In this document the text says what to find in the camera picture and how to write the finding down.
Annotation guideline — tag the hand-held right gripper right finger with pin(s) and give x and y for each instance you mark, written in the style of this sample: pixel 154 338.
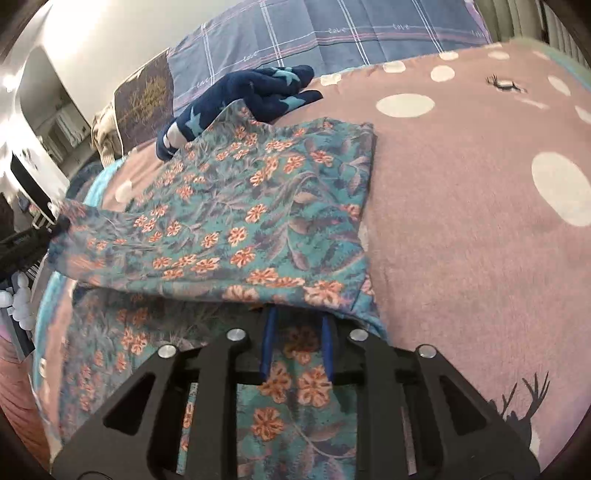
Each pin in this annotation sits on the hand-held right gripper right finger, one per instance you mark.
pixel 328 348

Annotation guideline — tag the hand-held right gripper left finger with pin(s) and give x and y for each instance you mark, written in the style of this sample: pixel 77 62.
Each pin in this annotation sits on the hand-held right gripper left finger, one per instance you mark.
pixel 268 344

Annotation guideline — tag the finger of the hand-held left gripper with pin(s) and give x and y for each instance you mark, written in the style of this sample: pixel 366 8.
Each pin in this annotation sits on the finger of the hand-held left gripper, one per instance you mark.
pixel 44 240

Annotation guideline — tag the teal floral garment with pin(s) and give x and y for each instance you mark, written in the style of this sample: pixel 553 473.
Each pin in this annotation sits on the teal floral garment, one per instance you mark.
pixel 240 207

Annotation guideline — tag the person's left hand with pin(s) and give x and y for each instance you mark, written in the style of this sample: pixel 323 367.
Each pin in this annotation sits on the person's left hand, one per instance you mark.
pixel 16 300

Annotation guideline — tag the white desk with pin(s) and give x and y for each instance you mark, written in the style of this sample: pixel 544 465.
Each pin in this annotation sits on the white desk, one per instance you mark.
pixel 32 184

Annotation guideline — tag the beige cloth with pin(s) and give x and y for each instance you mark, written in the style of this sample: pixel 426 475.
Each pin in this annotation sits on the beige cloth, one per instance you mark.
pixel 104 138

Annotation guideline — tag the pink fuzzy cloth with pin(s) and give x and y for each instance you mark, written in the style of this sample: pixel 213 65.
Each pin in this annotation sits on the pink fuzzy cloth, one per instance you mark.
pixel 18 397

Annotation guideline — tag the dark gold print pillow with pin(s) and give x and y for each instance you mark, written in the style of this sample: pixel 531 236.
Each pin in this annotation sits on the dark gold print pillow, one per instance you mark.
pixel 143 97

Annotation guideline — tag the pink dotted blanket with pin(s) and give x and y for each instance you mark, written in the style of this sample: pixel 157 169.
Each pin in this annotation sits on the pink dotted blanket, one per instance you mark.
pixel 461 230

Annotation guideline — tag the navy star plush pillow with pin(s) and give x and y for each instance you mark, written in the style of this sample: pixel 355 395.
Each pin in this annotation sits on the navy star plush pillow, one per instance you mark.
pixel 258 87

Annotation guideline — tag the blue plaid pillow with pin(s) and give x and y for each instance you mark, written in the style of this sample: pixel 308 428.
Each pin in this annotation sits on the blue plaid pillow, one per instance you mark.
pixel 323 37

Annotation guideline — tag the beige curtain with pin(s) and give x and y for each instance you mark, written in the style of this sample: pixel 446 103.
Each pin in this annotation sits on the beige curtain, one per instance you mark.
pixel 521 18

